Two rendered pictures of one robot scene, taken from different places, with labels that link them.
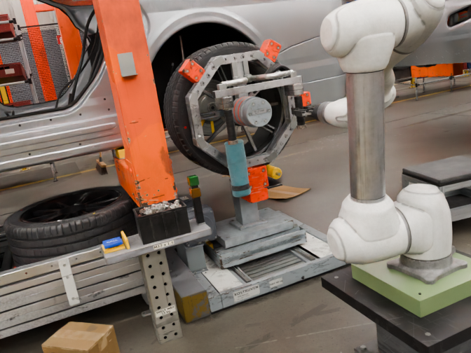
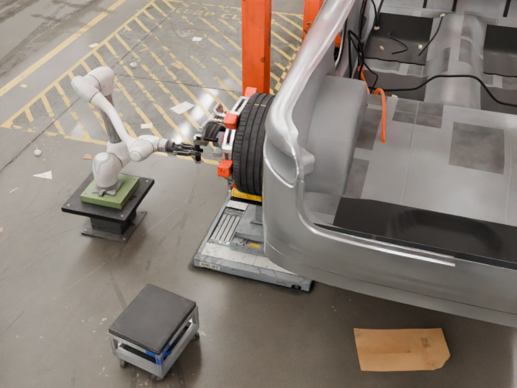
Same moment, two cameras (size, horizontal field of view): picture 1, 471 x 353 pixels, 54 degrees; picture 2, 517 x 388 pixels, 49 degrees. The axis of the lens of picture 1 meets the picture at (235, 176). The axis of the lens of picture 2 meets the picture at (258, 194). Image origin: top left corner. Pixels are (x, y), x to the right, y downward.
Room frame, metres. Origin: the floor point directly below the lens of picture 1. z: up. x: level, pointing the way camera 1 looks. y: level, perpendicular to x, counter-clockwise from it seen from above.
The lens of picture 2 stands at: (4.21, -2.54, 2.93)
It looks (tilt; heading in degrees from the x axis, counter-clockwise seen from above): 39 degrees down; 127
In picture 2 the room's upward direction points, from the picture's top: 1 degrees clockwise
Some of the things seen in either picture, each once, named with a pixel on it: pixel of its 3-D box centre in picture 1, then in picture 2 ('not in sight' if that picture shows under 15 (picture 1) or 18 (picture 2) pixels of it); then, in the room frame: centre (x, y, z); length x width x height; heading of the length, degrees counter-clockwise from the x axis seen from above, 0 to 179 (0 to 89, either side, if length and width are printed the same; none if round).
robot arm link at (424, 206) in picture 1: (420, 218); (105, 168); (1.35, -0.56, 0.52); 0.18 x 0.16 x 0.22; 103
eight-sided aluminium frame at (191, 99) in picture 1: (243, 111); (240, 141); (2.22, -0.09, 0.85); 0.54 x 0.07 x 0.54; 111
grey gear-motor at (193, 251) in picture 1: (190, 229); not in sight; (2.33, 0.28, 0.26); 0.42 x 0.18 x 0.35; 21
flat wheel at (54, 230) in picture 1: (77, 225); not in sight; (2.28, 0.85, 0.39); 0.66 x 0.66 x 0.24
